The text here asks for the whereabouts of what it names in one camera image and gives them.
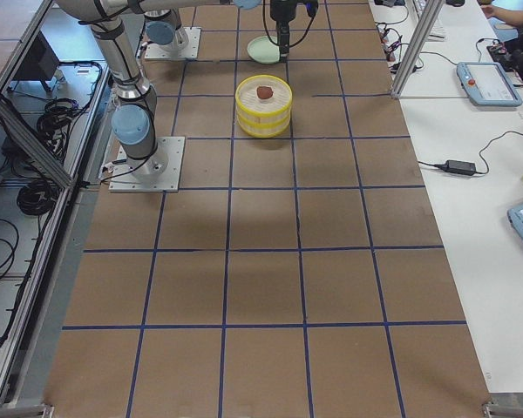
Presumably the black gripper by plate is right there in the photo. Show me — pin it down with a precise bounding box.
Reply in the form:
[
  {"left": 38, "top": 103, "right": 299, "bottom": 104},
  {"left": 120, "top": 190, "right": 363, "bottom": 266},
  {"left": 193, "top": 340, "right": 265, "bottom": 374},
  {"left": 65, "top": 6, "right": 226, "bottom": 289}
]
[{"left": 269, "top": 0, "right": 319, "bottom": 61}]

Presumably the brown bun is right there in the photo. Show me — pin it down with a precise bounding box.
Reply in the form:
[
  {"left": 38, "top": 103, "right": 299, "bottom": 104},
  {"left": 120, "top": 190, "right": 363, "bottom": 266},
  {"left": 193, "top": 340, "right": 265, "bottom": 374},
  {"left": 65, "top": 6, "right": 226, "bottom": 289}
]
[{"left": 256, "top": 85, "right": 274, "bottom": 100}]

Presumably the yellow steamer layer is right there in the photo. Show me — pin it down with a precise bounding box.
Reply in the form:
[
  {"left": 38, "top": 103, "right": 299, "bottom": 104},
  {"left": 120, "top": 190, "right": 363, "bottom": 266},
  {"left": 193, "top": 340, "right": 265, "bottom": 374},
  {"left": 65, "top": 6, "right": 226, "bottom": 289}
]
[
  {"left": 234, "top": 75, "right": 293, "bottom": 123},
  {"left": 237, "top": 115, "right": 290, "bottom": 138}
]

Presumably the pale green plate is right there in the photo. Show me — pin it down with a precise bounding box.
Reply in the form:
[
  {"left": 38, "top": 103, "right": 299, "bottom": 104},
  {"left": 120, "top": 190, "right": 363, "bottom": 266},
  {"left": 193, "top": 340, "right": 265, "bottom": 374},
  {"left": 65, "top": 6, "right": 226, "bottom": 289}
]
[{"left": 247, "top": 36, "right": 281, "bottom": 64}]

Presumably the white keyboard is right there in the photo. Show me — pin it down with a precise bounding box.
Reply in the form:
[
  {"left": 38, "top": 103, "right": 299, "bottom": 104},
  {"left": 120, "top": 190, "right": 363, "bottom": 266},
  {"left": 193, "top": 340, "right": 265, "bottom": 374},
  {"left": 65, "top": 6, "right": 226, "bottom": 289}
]
[{"left": 411, "top": 0, "right": 446, "bottom": 42}]

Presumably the blue teach pendant far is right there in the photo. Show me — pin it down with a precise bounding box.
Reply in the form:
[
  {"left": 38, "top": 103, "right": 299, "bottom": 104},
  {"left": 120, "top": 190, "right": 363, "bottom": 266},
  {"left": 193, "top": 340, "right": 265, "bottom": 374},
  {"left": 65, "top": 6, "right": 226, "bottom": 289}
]
[{"left": 456, "top": 62, "right": 522, "bottom": 107}]

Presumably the black power adapter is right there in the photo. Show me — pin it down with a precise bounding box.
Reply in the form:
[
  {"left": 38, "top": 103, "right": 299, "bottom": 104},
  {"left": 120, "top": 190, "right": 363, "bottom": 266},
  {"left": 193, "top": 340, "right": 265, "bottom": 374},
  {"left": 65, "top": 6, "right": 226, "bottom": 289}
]
[{"left": 434, "top": 159, "right": 478, "bottom": 176}]

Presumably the aluminium frame post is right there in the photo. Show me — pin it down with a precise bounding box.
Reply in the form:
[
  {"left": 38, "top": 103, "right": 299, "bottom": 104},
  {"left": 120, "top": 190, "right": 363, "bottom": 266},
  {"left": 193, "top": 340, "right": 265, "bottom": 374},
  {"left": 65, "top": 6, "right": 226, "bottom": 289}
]
[{"left": 391, "top": 24, "right": 427, "bottom": 99}]

